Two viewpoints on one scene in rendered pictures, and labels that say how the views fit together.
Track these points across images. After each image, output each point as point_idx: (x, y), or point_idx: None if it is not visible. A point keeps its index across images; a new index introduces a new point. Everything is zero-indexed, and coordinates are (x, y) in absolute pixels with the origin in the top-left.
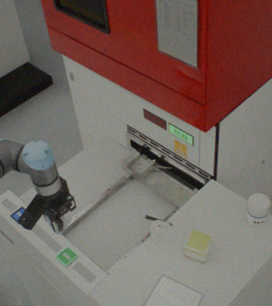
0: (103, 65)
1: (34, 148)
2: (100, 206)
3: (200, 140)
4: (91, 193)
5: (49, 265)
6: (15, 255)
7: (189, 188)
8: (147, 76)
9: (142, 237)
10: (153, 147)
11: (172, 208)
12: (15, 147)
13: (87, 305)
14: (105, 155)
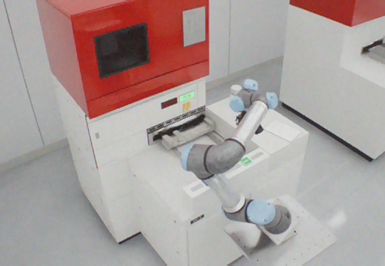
0: (142, 89)
1: (250, 82)
2: None
3: (198, 89)
4: (179, 168)
5: (243, 176)
6: (198, 233)
7: None
8: (174, 70)
9: None
10: (169, 124)
11: (204, 137)
12: (243, 91)
13: (267, 168)
14: (148, 159)
